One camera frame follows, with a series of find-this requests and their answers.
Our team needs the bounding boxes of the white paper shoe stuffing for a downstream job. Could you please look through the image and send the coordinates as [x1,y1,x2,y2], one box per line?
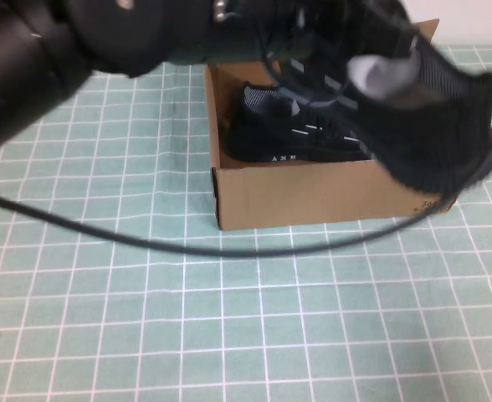
[348,54,418,101]

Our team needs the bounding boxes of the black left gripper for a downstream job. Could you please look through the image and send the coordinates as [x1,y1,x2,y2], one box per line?
[212,0,418,55]

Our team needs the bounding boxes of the black knit sneaker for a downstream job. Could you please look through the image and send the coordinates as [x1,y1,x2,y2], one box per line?
[227,82,375,163]
[161,8,492,198]

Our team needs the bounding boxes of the brown cardboard shoe box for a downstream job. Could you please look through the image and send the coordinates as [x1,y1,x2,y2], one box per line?
[203,18,459,231]

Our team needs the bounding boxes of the black left camera cable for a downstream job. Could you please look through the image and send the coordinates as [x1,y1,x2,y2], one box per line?
[0,0,492,260]

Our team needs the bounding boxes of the green white checked tablecloth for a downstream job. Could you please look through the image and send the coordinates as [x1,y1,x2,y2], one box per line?
[0,39,492,402]

